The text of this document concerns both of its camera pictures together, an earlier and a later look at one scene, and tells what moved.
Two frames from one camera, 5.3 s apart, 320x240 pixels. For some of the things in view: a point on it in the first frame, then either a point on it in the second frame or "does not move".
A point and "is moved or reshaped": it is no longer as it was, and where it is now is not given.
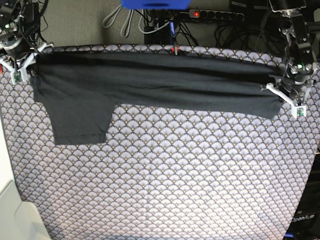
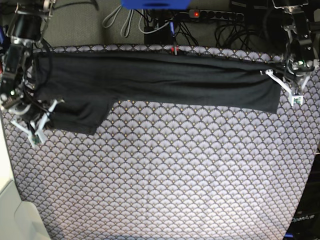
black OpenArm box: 305,224 does not move
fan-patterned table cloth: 164,172 does not move
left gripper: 17,50 to 32,112
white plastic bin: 19,220 does not move
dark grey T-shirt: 78,90 is moved or reshaped
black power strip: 216,14 does not move
